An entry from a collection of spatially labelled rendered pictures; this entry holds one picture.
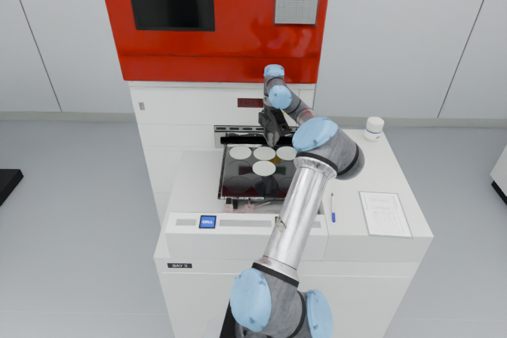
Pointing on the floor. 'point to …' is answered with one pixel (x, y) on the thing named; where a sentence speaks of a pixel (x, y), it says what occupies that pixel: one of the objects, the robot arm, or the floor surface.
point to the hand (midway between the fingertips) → (272, 145)
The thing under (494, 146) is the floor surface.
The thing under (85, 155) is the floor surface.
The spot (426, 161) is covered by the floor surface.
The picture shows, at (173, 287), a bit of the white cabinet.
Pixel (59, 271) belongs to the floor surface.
